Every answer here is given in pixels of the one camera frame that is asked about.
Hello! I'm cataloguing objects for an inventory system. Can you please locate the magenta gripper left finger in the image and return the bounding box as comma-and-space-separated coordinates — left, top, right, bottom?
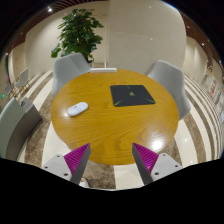
64, 144, 91, 184

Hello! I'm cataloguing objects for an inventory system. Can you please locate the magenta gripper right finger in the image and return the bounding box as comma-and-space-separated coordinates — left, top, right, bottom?
132, 143, 159, 185

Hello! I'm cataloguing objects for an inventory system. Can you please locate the white computer mouse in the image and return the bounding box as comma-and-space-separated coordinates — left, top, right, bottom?
67, 102, 88, 116

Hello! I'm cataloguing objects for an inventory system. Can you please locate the black green mouse pad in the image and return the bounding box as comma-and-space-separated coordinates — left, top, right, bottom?
110, 85, 156, 107

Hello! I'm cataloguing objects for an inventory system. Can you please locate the round wooden table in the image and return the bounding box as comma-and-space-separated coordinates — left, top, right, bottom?
51, 69, 179, 165

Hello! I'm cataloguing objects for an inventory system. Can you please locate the grey chair right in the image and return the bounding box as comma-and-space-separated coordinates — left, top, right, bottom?
148, 60, 191, 120

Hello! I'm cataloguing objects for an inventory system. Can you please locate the white power strip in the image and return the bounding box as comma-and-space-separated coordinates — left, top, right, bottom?
90, 68, 117, 73

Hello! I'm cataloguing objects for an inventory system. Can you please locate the grey chair left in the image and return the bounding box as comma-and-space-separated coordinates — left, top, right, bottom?
51, 53, 91, 97

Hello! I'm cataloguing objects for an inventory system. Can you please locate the distant grey chair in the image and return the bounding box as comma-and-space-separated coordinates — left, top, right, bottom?
16, 69, 28, 91

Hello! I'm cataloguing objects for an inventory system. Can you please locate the green potted plant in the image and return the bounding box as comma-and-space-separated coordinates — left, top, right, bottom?
51, 9, 103, 62

